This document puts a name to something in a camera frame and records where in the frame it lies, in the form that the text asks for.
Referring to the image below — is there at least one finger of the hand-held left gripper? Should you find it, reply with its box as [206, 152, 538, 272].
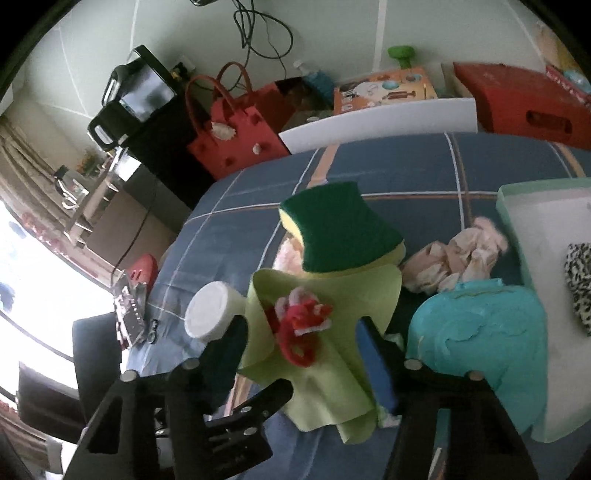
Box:
[203, 382, 295, 468]

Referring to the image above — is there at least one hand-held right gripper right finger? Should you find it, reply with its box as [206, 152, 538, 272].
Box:
[355, 318, 541, 480]

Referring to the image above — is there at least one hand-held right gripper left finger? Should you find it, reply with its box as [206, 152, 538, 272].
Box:
[65, 318, 252, 480]

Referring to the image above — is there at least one light green cloth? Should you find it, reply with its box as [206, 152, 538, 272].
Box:
[236, 251, 407, 445]

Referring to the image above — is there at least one red and white scrunchie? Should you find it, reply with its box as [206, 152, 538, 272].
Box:
[265, 286, 334, 368]

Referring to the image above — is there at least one teal tissue packet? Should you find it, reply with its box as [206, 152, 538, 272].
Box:
[405, 278, 550, 435]

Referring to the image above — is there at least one pink fluffy cloth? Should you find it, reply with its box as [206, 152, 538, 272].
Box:
[272, 235, 308, 280]

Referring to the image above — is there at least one green and yellow sponge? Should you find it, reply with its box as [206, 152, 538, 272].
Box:
[278, 181, 406, 273]

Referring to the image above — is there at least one mint green tray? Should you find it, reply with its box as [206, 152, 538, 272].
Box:
[495, 179, 591, 443]

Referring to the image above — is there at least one white cup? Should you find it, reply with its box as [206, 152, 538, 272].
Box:
[184, 281, 247, 341]

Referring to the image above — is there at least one metal grater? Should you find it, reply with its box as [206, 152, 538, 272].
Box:
[111, 272, 148, 344]

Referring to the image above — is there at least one red plastic item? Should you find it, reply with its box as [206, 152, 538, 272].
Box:
[127, 253, 160, 296]

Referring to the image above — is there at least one black chair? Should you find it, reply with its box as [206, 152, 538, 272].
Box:
[18, 311, 134, 444]

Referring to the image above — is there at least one pink floral scrunchie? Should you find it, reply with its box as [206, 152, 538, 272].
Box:
[399, 216, 509, 295]

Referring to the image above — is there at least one wooden desk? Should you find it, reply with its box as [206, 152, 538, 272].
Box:
[65, 148, 195, 268]

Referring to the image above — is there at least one blue plaid bedsheet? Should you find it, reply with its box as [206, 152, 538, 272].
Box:
[122, 131, 591, 480]

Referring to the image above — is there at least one black cabinet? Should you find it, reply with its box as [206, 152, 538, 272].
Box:
[124, 92, 218, 210]

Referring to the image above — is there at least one red tote bag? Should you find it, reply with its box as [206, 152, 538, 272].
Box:
[185, 61, 293, 181]

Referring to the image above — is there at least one white board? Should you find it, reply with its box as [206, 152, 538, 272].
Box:
[278, 97, 478, 154]

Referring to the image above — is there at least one orange printed box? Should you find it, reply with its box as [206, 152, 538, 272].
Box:
[333, 67, 438, 114]

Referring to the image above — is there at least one beige curtain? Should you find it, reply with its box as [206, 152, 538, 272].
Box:
[0, 115, 61, 222]

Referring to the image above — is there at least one blue bottle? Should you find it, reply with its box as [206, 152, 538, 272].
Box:
[293, 60, 335, 104]

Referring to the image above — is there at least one red box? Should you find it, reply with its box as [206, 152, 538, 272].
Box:
[452, 61, 591, 151]

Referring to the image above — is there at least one green dumbbell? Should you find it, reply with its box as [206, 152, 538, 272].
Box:
[387, 45, 417, 70]

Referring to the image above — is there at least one black cable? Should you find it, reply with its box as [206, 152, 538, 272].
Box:
[233, 0, 296, 61]

